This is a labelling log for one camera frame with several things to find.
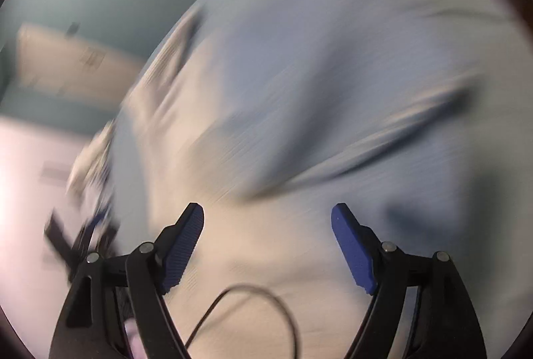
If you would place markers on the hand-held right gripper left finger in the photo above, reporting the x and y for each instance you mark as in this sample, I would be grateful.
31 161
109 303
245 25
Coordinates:
183 250

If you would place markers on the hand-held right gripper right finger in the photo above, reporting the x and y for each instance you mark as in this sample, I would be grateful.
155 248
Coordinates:
354 246

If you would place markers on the cream knitted sweater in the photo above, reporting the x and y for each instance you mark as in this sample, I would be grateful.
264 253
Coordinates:
258 255

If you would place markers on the pink cloth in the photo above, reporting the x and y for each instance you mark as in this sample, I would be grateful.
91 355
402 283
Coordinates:
133 339

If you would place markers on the dark plaid cloth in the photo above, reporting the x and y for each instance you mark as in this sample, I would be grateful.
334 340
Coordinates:
66 242

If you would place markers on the bed with blue sheet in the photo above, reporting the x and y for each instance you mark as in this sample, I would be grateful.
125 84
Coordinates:
333 92

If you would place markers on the white door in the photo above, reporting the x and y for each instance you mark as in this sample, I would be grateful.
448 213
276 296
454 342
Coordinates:
54 63

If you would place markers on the grey wall switch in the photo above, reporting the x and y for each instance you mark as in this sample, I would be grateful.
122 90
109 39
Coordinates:
73 28

